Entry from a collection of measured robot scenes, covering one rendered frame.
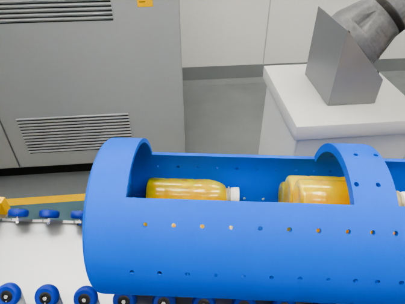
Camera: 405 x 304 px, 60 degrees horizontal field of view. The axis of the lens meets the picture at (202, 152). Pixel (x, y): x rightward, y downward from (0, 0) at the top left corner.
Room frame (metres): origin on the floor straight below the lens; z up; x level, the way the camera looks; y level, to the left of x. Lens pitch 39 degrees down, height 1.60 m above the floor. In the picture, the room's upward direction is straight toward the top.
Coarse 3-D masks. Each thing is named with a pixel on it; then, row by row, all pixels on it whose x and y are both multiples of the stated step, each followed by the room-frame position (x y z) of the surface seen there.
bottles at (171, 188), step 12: (156, 180) 0.54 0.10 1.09; (168, 180) 0.54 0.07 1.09; (180, 180) 0.54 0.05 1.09; (192, 180) 0.54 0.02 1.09; (204, 180) 0.54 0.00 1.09; (156, 192) 0.51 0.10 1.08; (168, 192) 0.51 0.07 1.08; (180, 192) 0.51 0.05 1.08; (192, 192) 0.51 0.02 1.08; (204, 192) 0.51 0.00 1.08; (216, 192) 0.51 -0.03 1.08; (228, 192) 0.52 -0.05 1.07; (288, 228) 0.44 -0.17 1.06
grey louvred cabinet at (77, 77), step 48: (0, 0) 1.73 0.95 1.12; (48, 0) 1.75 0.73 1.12; (96, 0) 1.77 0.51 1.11; (144, 0) 1.80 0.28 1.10; (0, 48) 1.73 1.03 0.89; (48, 48) 1.75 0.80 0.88; (96, 48) 1.77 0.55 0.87; (144, 48) 1.80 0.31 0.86; (0, 96) 1.72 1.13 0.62; (48, 96) 1.74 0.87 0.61; (96, 96) 1.77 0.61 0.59; (144, 96) 1.79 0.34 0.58; (0, 144) 1.71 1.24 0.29; (48, 144) 1.73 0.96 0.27; (96, 144) 1.76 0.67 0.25
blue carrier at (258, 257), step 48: (144, 144) 0.55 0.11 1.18; (336, 144) 0.49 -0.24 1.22; (96, 192) 0.38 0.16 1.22; (144, 192) 0.56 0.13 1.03; (240, 192) 0.56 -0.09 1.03; (384, 192) 0.37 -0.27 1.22; (96, 240) 0.33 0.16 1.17; (144, 240) 0.32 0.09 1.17; (192, 240) 0.32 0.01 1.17; (240, 240) 0.32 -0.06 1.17; (288, 240) 0.32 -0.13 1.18; (336, 240) 0.32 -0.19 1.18; (384, 240) 0.32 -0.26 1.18; (96, 288) 0.31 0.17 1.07; (144, 288) 0.30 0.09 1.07; (192, 288) 0.30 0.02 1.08; (240, 288) 0.29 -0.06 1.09; (288, 288) 0.29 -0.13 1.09; (336, 288) 0.29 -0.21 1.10; (384, 288) 0.29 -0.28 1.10
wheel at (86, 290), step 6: (78, 288) 0.36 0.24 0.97; (84, 288) 0.36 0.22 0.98; (90, 288) 0.36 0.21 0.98; (78, 294) 0.35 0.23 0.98; (84, 294) 0.35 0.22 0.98; (90, 294) 0.35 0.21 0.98; (96, 294) 0.35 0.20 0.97; (78, 300) 0.34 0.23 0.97; (84, 300) 0.34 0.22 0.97; (90, 300) 0.34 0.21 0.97; (96, 300) 0.34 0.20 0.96
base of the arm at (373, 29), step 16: (368, 0) 0.82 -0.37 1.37; (384, 0) 0.80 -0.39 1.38; (336, 16) 0.82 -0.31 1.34; (352, 16) 0.79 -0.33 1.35; (368, 16) 0.79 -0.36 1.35; (384, 16) 0.78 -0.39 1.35; (352, 32) 0.77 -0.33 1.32; (368, 32) 0.76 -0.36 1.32; (384, 32) 0.76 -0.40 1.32; (400, 32) 0.79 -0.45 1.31; (368, 48) 0.75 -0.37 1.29; (384, 48) 0.77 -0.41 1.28
